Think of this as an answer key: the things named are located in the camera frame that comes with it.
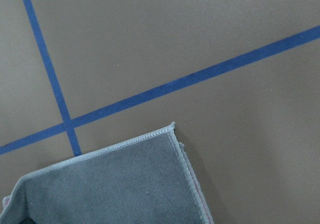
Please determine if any pink and grey towel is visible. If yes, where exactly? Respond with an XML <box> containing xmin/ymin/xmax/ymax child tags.
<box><xmin>0</xmin><ymin>123</ymin><xmax>214</xmax><ymax>224</ymax></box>

